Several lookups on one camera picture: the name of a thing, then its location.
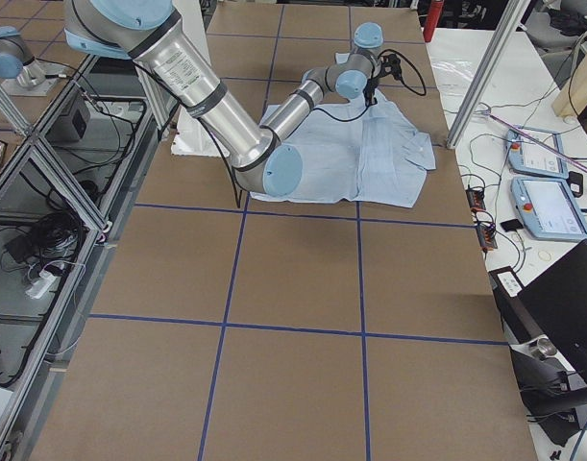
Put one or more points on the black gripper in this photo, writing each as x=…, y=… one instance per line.
x=370, y=87

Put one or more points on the light blue button-up shirt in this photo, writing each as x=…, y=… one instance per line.
x=354, y=151

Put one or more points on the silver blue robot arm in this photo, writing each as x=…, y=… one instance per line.
x=150, y=34
x=21, y=73

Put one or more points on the red cylinder bottle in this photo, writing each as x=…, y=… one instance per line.
x=434, y=13

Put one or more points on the upper teach pendant tablet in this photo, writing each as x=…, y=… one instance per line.
x=529, y=158

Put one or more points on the teach pendant tablet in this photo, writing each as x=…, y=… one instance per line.
x=529, y=158
x=547, y=209

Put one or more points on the lower teach pendant tablet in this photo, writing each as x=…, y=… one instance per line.
x=547, y=209

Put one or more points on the black monitor on stand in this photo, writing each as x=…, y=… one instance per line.
x=548, y=321

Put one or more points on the white power strip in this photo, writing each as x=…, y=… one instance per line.
x=47, y=281

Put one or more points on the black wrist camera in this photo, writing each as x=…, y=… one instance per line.
x=390, y=64

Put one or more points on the grey aluminium frame post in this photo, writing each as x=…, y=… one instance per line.
x=507, y=25

